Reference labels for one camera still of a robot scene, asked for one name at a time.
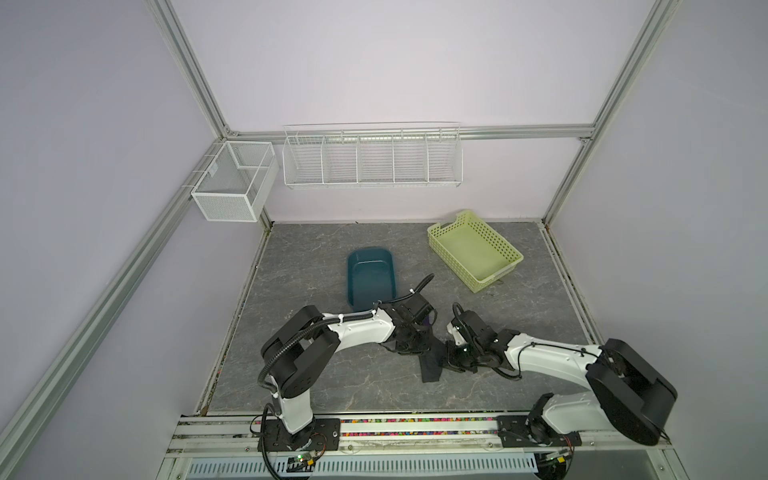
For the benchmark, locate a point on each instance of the teal plastic cutlery bin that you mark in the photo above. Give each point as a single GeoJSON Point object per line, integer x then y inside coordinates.
{"type": "Point", "coordinates": [370, 277]}

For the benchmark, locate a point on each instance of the light green perforated plastic basket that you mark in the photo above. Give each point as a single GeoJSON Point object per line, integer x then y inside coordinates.
{"type": "Point", "coordinates": [476, 253]}

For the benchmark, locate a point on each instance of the white mesh wall basket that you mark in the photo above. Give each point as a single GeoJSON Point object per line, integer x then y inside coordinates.
{"type": "Point", "coordinates": [236, 184]}

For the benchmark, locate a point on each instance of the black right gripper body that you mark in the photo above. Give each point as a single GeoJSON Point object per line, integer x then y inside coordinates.
{"type": "Point", "coordinates": [462, 356]}

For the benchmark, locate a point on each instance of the white wire wall rack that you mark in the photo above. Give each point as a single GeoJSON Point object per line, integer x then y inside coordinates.
{"type": "Point", "coordinates": [387, 154]}

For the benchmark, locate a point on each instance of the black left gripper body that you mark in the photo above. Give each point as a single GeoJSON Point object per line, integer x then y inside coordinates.
{"type": "Point", "coordinates": [416, 342]}

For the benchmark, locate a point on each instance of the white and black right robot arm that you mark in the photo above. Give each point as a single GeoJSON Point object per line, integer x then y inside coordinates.
{"type": "Point", "coordinates": [621, 392]}

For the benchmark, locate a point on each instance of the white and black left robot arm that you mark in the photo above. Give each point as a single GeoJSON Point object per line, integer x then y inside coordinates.
{"type": "Point", "coordinates": [295, 356]}

